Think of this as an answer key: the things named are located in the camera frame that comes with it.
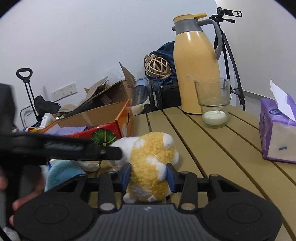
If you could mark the yellow white plush toy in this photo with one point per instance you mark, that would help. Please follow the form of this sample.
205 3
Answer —
148 156

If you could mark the white wall socket panel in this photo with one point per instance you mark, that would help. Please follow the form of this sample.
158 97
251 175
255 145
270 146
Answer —
63 92

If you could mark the blue fabric bag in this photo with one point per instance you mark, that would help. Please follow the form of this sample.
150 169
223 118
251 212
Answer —
167 52

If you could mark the open brown cardboard box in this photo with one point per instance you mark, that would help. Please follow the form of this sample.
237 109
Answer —
103 93

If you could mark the glass cup with milk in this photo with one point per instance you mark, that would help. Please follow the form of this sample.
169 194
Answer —
214 99

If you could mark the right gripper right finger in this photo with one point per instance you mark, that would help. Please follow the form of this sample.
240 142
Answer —
185 183

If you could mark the wicker rattan ball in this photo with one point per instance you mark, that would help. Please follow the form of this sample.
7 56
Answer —
157 67

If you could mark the blue lid water bottle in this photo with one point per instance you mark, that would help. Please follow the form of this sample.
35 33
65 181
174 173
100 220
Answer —
140 91

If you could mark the light blue plush toy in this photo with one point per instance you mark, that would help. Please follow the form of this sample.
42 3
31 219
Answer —
60 171

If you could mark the purple tissue box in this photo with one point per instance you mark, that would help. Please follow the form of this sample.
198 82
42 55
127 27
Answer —
277 126

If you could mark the yellow thermos jug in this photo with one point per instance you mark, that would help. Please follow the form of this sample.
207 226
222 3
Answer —
195 58

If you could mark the black camera tripod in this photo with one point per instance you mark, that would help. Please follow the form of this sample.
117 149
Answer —
227 52

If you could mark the person's left hand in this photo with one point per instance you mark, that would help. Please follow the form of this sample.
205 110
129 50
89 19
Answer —
37 190

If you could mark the red orange cardboard tray box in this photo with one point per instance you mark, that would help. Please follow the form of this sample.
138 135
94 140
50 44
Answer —
103 125

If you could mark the white plastic bottle with label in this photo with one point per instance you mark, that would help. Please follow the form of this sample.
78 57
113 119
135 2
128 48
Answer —
47 119

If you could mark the black bag on trolley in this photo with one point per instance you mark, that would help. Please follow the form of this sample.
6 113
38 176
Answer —
42 106

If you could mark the black trolley handle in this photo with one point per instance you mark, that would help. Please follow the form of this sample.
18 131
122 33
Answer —
26 81

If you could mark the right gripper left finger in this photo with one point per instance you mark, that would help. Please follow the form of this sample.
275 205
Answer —
109 183

